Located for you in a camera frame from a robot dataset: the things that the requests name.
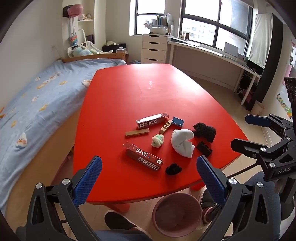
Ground small black box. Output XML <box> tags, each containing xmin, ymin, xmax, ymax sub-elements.
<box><xmin>196</xmin><ymin>142</ymin><xmax>213</xmax><ymax>157</ymax></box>

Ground black patterned sock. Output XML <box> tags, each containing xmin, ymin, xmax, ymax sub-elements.
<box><xmin>193</xmin><ymin>123</ymin><xmax>216</xmax><ymax>143</ymax></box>

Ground small black sock ball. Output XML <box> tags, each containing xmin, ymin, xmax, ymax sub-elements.
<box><xmin>166</xmin><ymin>163</ymin><xmax>182</xmax><ymax>176</ymax></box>

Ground white sock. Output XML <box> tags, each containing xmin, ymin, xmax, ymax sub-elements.
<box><xmin>171</xmin><ymin>129</ymin><xmax>195</xmax><ymax>158</ymax></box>

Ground red SCRIPT carton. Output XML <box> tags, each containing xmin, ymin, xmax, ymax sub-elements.
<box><xmin>123</xmin><ymin>142</ymin><xmax>164</xmax><ymax>171</ymax></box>

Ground green white paper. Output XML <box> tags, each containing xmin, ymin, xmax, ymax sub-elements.
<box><xmin>152</xmin><ymin>134</ymin><xmax>164</xmax><ymax>148</ymax></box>

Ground small blue box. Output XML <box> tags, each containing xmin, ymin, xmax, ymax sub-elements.
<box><xmin>171</xmin><ymin>116</ymin><xmax>185</xmax><ymax>128</ymax></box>

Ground notched wooden block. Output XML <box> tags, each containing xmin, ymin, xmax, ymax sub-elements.
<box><xmin>159</xmin><ymin>120</ymin><xmax>172</xmax><ymax>135</ymax></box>

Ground red ISE BOX carton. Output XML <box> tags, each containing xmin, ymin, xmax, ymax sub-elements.
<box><xmin>136</xmin><ymin>113</ymin><xmax>169</xmax><ymax>130</ymax></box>

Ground pink trash bin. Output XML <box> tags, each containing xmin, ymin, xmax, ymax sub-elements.
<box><xmin>152</xmin><ymin>193</ymin><xmax>202</xmax><ymax>238</ymax></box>

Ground white bucket on floor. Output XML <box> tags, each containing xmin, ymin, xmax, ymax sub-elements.
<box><xmin>250</xmin><ymin>100</ymin><xmax>264</xmax><ymax>115</ymax></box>

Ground person's leg dark trousers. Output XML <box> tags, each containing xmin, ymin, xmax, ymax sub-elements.
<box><xmin>232</xmin><ymin>172</ymin><xmax>282</xmax><ymax>240</ymax></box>

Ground black shoe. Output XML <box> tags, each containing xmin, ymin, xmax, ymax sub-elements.
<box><xmin>104</xmin><ymin>210</ymin><xmax>137</xmax><ymax>230</ymax></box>

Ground white desk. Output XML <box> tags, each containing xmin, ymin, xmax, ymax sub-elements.
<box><xmin>168</xmin><ymin>41</ymin><xmax>260</xmax><ymax>105</ymax></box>

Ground bed with blue sheet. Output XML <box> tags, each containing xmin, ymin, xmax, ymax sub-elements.
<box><xmin>1</xmin><ymin>58</ymin><xmax>126</xmax><ymax>213</ymax></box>

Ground red table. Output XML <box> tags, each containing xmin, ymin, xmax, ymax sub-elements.
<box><xmin>73</xmin><ymin>63</ymin><xmax>248</xmax><ymax>213</ymax></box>

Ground white drawer cabinet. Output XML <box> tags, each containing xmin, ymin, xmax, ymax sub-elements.
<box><xmin>141</xmin><ymin>34</ymin><xmax>168</xmax><ymax>64</ymax></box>

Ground black camera box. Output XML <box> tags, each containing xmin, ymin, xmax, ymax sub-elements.
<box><xmin>284</xmin><ymin>77</ymin><xmax>296</xmax><ymax>116</ymax></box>

